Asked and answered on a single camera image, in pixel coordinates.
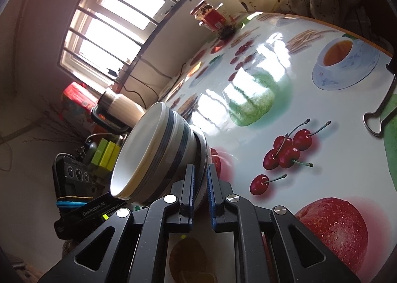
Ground white blue-striped bowl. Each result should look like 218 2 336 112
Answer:
132 110 197 205
110 102 175 200

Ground stainless steel bowl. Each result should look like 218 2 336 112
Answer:
190 125 212 212

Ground upper green box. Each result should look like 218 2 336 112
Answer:
90 139 108 170

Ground lower yellow-green box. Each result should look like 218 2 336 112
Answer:
98 142 121 176

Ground white electric kettle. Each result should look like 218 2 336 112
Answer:
91 88 146 135

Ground red snack bag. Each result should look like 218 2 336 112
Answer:
61 82 98 115

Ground black binder clip right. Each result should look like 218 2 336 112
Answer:
363 54 396 138

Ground red-label sauce jar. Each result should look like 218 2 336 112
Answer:
190 0 235 40

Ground window metal bars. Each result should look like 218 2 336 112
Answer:
60 0 184 85

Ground black power cable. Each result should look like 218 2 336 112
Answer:
108 56 187 110

